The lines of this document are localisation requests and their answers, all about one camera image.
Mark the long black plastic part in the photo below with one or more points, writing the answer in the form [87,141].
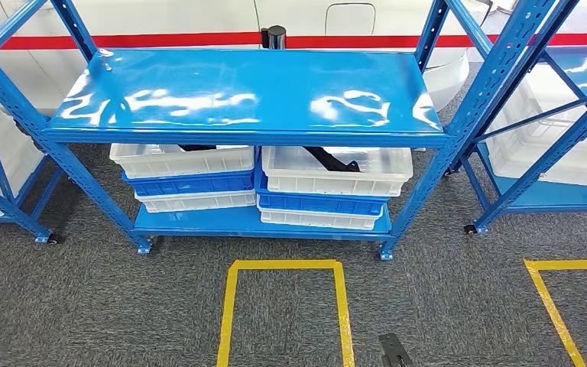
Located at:
[331,159]
[197,148]

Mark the blue plastic crate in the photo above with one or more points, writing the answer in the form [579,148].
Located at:
[319,204]
[192,185]

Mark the dark cylindrical post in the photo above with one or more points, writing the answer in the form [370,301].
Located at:
[275,36]

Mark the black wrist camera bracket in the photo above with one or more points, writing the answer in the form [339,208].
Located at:
[394,352]

